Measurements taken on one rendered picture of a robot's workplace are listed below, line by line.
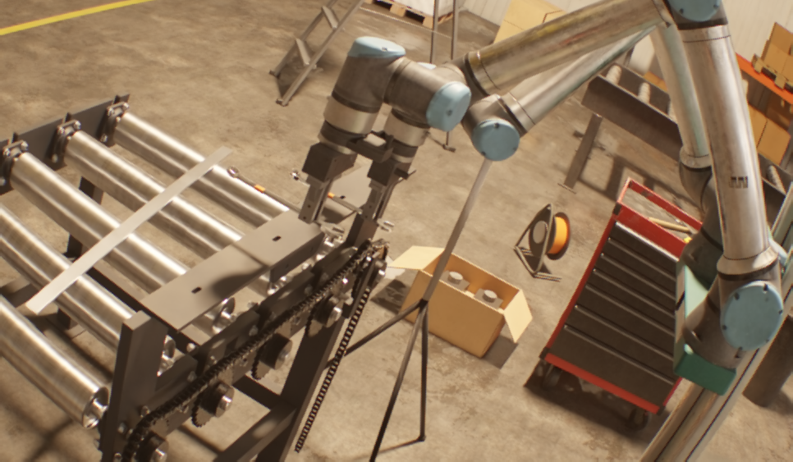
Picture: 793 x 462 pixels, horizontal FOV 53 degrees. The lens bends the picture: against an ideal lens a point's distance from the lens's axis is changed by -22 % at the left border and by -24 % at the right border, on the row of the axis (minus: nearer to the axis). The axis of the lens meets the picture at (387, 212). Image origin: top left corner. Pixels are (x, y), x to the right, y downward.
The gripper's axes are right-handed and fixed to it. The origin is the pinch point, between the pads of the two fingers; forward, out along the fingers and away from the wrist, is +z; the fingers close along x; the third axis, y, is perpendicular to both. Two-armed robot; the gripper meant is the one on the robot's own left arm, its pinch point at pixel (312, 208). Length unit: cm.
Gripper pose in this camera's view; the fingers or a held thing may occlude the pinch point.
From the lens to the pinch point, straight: 184.4
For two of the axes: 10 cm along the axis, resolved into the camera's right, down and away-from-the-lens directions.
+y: -8.6, -4.6, 2.1
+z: -3.6, 8.5, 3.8
